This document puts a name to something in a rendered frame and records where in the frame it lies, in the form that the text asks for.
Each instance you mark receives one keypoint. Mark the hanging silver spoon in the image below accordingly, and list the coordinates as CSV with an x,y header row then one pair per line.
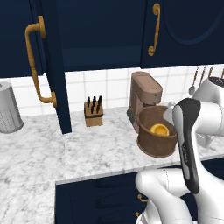
x,y
192,87

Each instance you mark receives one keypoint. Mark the wooden knife block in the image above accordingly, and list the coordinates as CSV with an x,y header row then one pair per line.
x,y
93,115

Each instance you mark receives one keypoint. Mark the dark blue open cabinet door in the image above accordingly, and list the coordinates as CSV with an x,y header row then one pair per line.
x,y
57,73

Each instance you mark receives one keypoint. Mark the brown round basket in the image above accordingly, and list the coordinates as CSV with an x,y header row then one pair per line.
x,y
153,143

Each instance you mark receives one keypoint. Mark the yellow round bread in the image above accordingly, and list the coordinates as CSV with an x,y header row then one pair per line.
x,y
159,129

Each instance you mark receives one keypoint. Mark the dark blue wall cabinet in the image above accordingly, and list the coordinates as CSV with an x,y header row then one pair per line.
x,y
102,32

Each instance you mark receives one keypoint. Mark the grey metal canister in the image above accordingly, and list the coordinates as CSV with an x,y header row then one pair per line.
x,y
8,110

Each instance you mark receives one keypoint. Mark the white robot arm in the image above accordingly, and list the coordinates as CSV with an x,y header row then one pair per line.
x,y
210,116

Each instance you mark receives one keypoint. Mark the brown coffee machine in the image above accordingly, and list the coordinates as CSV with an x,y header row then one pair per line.
x,y
144,90

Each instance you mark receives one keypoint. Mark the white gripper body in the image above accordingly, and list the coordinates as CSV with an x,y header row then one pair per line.
x,y
168,113

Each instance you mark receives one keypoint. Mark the dark blue base cabinets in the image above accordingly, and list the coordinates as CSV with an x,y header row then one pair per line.
x,y
96,201

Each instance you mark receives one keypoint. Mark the dark blue arched cabinet door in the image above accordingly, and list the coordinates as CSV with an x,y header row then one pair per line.
x,y
189,32

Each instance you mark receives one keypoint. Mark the dark blue plain cabinet door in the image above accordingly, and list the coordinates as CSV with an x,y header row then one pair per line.
x,y
13,38

